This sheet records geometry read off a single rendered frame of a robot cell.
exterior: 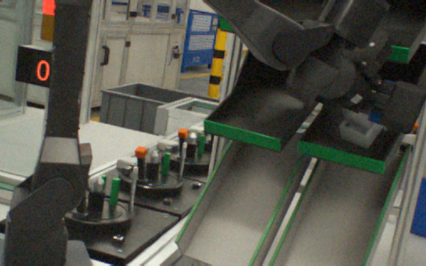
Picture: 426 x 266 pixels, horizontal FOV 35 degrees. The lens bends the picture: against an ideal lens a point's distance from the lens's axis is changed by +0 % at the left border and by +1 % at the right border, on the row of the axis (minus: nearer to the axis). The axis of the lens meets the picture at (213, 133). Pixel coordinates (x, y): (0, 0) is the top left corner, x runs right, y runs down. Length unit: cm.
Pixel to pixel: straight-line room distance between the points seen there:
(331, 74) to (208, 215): 41
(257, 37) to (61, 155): 25
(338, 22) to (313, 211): 40
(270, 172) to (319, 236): 14
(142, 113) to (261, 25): 246
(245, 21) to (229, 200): 43
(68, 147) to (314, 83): 29
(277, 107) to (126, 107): 217
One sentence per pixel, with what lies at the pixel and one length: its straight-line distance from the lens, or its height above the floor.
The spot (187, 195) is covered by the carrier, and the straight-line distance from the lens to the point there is 143.
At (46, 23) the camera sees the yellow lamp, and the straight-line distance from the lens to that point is 133.
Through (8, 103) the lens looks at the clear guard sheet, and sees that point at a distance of 146.
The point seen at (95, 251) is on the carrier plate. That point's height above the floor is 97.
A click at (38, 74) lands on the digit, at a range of 135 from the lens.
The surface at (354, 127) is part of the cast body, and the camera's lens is 96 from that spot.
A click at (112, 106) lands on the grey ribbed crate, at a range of 325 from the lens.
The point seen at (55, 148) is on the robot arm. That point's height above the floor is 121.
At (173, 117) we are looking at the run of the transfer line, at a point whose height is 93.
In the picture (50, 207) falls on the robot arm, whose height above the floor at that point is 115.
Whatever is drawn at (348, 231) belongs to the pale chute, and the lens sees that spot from 107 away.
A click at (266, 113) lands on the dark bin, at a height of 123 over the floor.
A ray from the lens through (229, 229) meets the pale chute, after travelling 108.
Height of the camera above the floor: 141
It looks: 12 degrees down
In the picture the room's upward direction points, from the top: 9 degrees clockwise
